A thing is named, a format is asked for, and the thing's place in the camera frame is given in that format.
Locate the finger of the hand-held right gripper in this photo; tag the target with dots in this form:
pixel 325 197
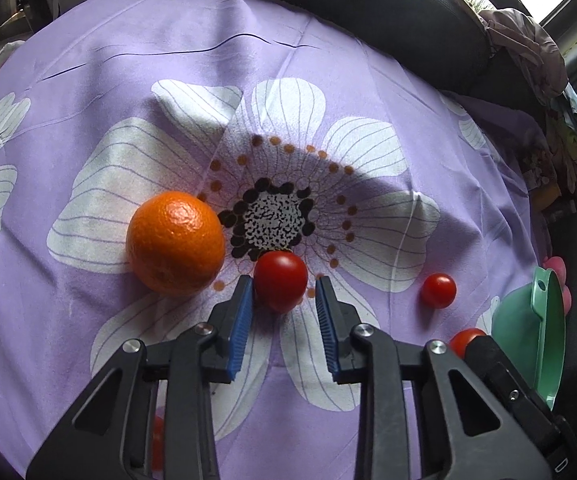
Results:
pixel 493 360

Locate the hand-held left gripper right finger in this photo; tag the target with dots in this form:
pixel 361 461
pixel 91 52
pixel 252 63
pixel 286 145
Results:
pixel 326 330

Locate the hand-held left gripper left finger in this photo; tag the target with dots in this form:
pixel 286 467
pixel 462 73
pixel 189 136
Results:
pixel 241 330

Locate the green plastic bowl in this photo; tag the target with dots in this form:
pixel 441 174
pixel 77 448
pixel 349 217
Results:
pixel 523 340

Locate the small red cherry tomato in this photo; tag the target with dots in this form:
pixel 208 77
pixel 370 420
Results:
pixel 439 290

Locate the orange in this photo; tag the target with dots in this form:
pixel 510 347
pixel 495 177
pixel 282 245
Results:
pixel 176 242

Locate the pink rounded object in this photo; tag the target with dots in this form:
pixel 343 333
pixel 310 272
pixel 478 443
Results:
pixel 555 263

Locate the large red tomato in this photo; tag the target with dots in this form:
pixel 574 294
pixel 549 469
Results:
pixel 158 442

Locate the cartoon printed cloth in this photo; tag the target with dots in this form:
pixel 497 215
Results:
pixel 568 135

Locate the purple floral cloth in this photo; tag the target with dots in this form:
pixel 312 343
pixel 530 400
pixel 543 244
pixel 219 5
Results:
pixel 93 110

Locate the grey purple garment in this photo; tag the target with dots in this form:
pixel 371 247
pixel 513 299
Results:
pixel 523 45

